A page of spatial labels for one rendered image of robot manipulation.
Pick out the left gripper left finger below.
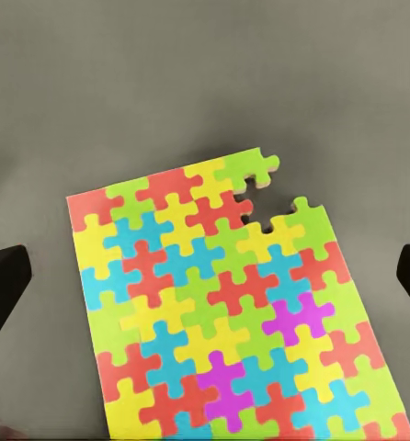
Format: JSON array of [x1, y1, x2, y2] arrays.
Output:
[[0, 244, 32, 330]]

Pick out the jigsaw puzzle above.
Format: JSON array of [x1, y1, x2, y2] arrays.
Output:
[[67, 148, 410, 441]]

